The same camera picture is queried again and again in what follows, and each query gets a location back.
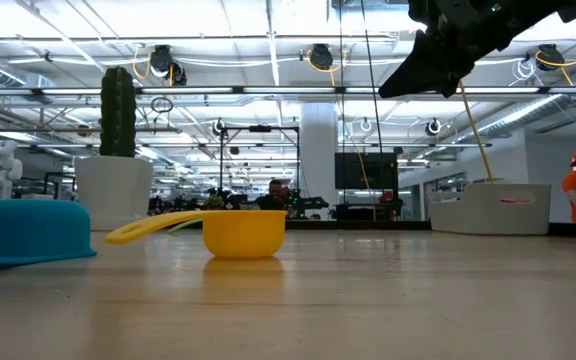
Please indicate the green cactus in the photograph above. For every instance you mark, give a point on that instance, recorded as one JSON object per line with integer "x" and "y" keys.
{"x": 118, "y": 115}

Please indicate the black gantry frame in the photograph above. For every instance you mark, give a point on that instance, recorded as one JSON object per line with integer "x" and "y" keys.
{"x": 260, "y": 128}

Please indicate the green measuring cup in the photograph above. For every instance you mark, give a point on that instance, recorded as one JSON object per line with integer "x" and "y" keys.
{"x": 185, "y": 225}

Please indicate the light blue measuring cup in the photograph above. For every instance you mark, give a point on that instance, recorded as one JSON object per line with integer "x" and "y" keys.
{"x": 28, "y": 230}

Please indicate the black aluminium table frame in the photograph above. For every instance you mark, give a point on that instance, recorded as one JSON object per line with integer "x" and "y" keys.
{"x": 358, "y": 225}

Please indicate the white building column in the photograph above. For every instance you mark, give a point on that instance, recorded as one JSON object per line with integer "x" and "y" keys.
{"x": 318, "y": 150}

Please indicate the black wall screen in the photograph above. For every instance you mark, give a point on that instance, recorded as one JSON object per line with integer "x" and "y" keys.
{"x": 365, "y": 170}

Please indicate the white hexagonal plant pot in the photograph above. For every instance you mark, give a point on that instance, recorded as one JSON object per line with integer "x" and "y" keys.
{"x": 113, "y": 195}

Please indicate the yellow measuring cup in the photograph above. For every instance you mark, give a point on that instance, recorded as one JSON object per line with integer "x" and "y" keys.
{"x": 243, "y": 235}

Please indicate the grey plastic basket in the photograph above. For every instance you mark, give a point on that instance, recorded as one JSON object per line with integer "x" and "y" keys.
{"x": 468, "y": 215}

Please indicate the white humanoid robot figure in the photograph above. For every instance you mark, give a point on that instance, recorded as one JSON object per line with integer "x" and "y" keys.
{"x": 0, "y": 170}

